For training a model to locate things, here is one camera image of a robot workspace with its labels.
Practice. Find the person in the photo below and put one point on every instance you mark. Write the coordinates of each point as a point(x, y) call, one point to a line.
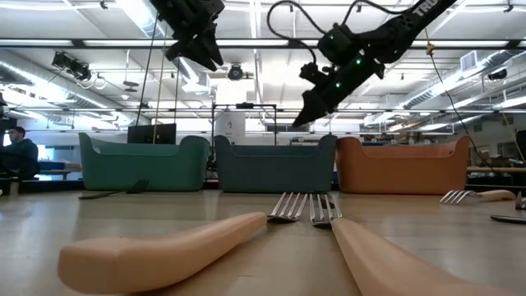
point(18, 154)

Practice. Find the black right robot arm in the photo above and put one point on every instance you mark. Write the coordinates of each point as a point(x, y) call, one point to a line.
point(394, 29)

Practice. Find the blue plastic bin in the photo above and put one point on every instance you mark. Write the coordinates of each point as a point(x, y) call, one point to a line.
point(275, 170)

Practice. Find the orange plastic bin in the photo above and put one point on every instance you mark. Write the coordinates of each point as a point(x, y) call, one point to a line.
point(402, 172)

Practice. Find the black ceiling camera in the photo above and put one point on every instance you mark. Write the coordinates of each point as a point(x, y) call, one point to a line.
point(235, 72)

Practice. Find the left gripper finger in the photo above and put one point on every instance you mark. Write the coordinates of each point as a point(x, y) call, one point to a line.
point(181, 48)
point(209, 51)

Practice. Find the background bench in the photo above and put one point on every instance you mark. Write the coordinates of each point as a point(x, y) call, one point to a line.
point(61, 170)

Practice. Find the teal green plastic bin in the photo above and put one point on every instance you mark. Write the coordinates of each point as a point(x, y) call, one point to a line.
point(144, 168)

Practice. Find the black monitor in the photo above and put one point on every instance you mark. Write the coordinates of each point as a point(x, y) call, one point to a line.
point(151, 133)

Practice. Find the black ceiling spotlight cluster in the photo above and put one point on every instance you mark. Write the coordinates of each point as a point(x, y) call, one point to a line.
point(72, 66)

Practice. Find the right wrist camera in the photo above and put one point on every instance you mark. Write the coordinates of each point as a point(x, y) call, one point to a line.
point(312, 72)

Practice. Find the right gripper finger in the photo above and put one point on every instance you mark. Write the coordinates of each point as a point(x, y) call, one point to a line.
point(308, 111)
point(321, 102)

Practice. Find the wooden background table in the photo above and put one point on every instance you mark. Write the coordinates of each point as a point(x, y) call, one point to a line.
point(493, 169)

